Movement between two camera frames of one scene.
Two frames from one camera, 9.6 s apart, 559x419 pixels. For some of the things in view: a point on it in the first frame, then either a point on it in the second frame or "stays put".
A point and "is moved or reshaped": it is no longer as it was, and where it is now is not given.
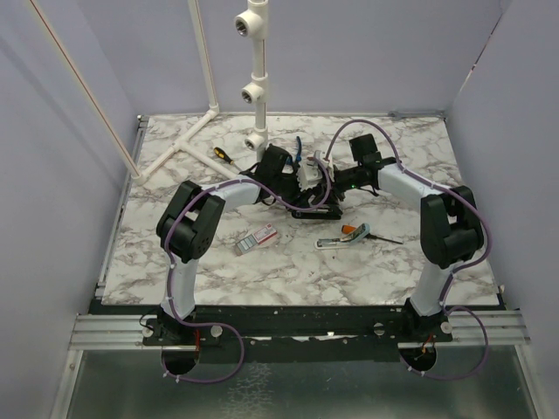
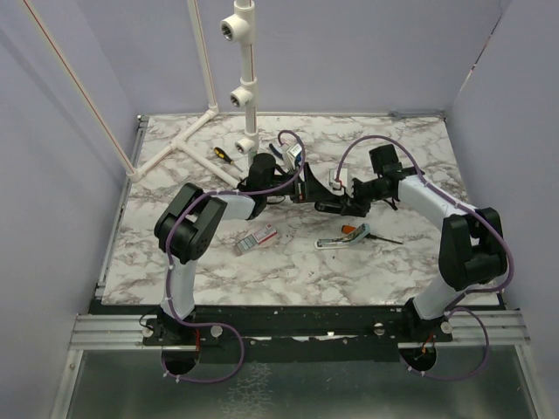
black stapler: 328,212 is moved or reshaped
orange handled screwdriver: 350,228 stays put
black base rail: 300,334 stays put
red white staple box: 256,238 stays put
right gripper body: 342,182 to 362,195
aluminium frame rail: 106,333 stays put
